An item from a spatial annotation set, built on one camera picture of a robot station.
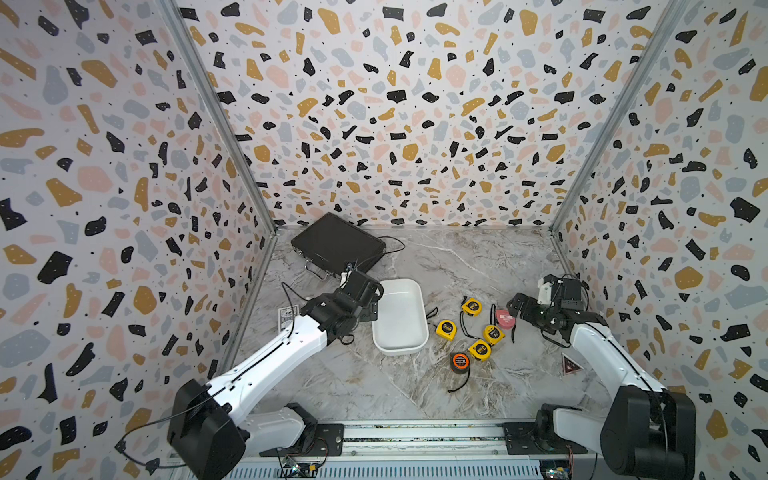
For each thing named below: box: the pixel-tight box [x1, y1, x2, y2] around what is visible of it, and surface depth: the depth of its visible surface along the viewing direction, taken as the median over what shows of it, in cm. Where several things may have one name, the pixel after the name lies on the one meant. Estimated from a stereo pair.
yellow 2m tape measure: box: [462, 298, 483, 317], surface depth 99 cm
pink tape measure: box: [495, 309, 517, 329], surface depth 96 cm
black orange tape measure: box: [450, 352, 471, 374], surface depth 85 cm
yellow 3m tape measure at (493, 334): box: [483, 324, 506, 346], surface depth 92 cm
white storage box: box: [372, 279, 429, 355], surface depth 94 cm
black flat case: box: [291, 212, 387, 276], surface depth 117 cm
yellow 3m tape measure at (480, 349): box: [468, 339, 492, 361], surface depth 89 cm
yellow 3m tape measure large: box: [435, 320, 457, 341], surface depth 94 cm
